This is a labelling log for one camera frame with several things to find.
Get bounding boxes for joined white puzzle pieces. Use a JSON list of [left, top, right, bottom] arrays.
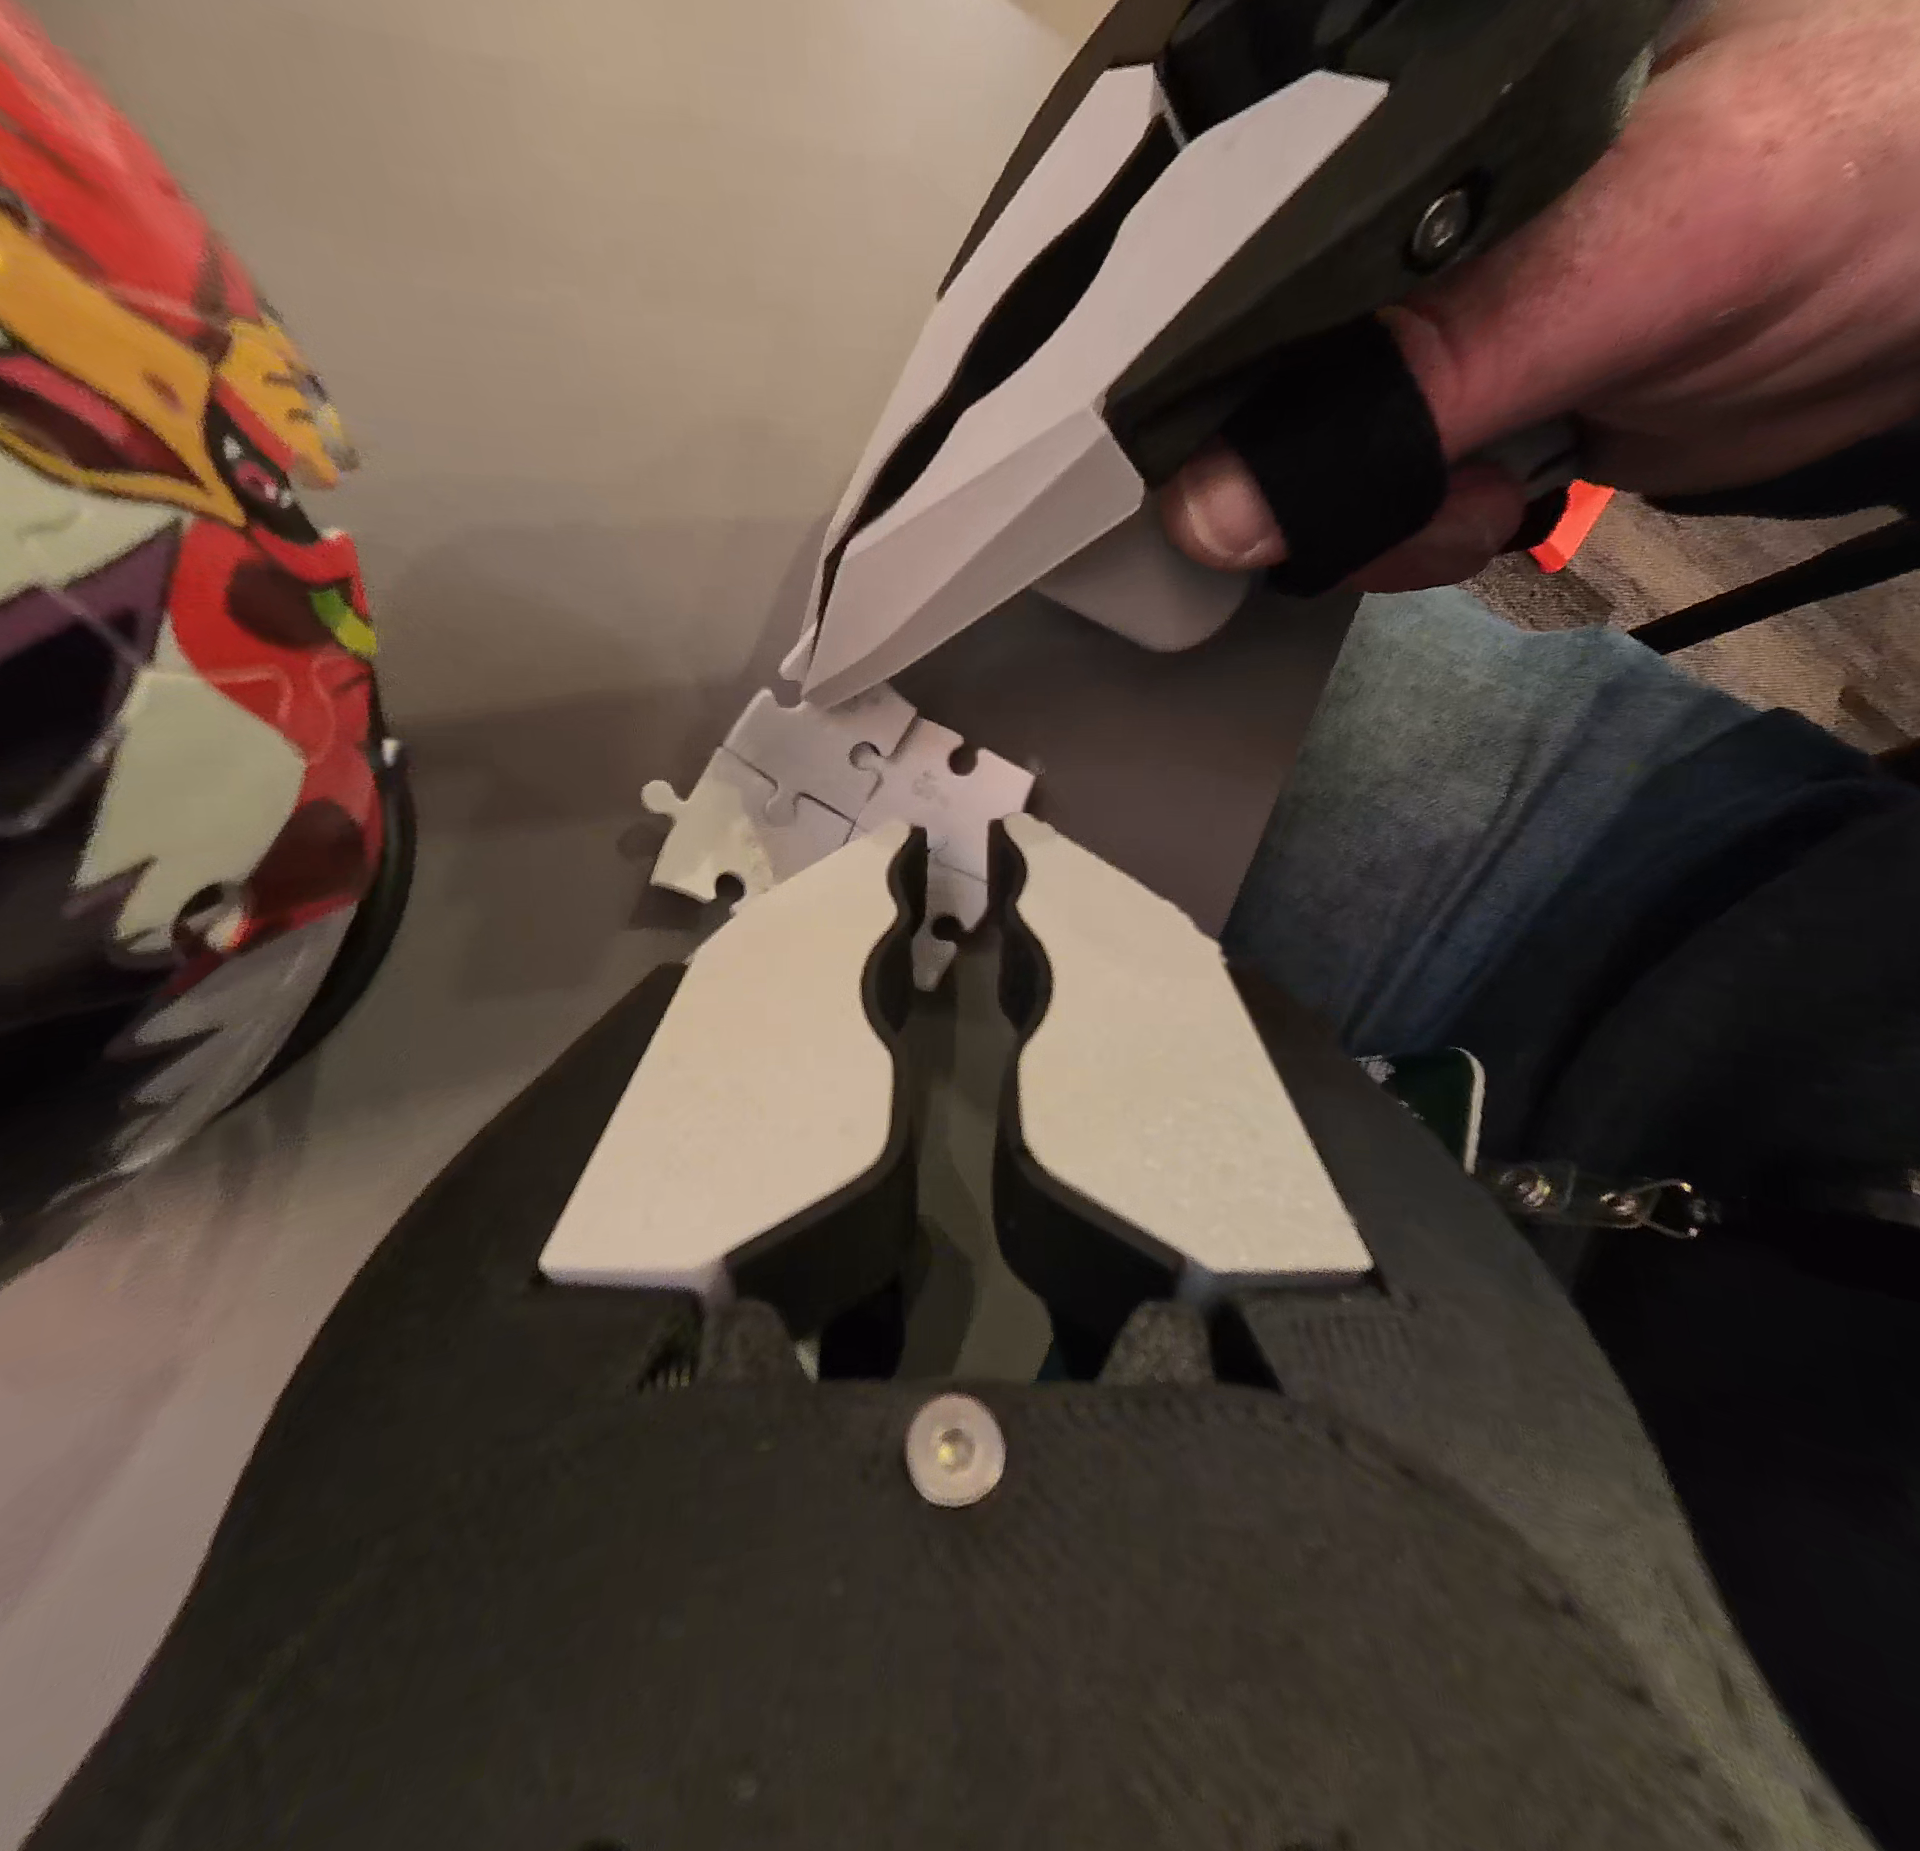
[[642, 678, 1039, 991]]

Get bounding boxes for thin black bar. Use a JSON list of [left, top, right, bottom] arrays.
[[1626, 520, 1920, 656]]

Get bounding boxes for colourful puzzle ball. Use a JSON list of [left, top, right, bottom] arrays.
[[0, 0, 394, 1267]]

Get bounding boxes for person's right forearm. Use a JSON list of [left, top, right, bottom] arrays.
[[1626, 418, 1920, 520]]

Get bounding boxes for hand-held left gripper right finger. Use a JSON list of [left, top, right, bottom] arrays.
[[989, 814, 1378, 1375]]

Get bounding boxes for orange red object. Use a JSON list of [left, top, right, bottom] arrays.
[[1528, 479, 1624, 576]]

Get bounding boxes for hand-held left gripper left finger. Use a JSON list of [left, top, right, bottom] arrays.
[[538, 821, 924, 1373]]

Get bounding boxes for person's right hand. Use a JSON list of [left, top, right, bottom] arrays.
[[1162, 0, 1920, 594]]

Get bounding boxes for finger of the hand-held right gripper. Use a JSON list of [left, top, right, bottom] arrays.
[[797, 72, 1393, 707], [775, 64, 1186, 678]]

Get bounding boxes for person's leg in blue jeans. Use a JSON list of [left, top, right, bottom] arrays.
[[1221, 588, 1875, 1105]]

